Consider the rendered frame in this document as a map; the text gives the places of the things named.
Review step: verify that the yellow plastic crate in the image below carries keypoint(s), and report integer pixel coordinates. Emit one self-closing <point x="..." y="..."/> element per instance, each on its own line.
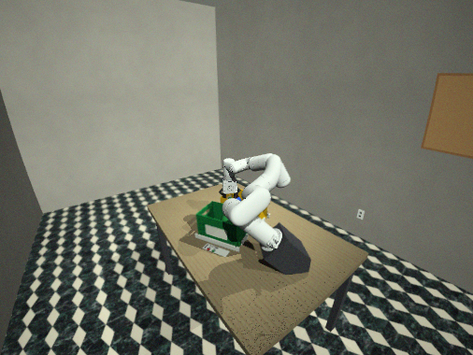
<point x="262" y="215"/>

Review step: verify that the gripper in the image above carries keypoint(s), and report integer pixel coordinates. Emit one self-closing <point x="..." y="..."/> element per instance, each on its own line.
<point x="229" y="186"/>

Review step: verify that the white paper pick list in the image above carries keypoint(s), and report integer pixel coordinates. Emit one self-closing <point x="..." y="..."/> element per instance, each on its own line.
<point x="216" y="250"/>

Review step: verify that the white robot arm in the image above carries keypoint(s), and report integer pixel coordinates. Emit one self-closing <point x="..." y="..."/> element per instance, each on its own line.
<point x="242" y="212"/>

